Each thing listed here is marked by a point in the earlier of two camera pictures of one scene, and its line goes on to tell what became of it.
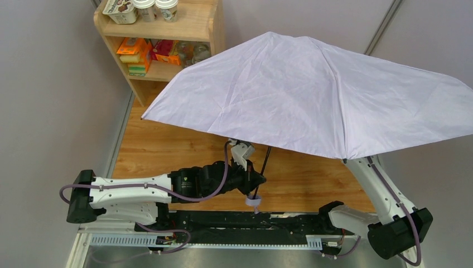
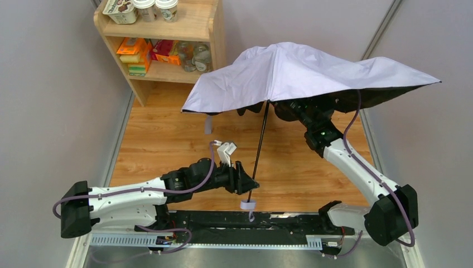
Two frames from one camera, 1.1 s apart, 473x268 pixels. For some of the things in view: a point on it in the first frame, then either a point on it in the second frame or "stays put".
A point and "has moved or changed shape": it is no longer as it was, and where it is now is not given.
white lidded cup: (168, 9) stays put
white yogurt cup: (145, 9) stays put
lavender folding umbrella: (300, 95) has moved or changed shape
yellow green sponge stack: (135, 68) stays put
